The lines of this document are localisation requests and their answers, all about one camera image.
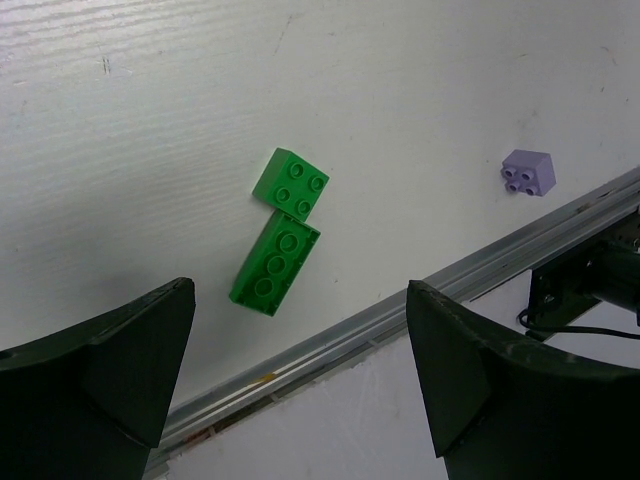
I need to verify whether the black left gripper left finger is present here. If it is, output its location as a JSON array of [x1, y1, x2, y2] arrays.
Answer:
[[1, 278, 196, 479]]

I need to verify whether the green long lego brick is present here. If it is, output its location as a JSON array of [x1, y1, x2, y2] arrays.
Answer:
[[229, 210, 320, 317]]

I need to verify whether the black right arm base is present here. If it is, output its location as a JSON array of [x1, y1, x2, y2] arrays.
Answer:
[[518, 213, 639, 341]]

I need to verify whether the aluminium front rail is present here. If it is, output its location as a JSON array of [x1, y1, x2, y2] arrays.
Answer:
[[144, 169, 639, 479]]

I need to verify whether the green square studded lego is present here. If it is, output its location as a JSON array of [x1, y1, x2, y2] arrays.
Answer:
[[252, 148, 329, 222]]

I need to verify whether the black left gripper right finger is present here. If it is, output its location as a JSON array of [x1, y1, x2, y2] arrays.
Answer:
[[406, 281, 639, 479]]

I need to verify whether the light purple lego brick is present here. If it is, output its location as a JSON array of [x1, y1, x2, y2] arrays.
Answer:
[[500, 149, 556, 197]]

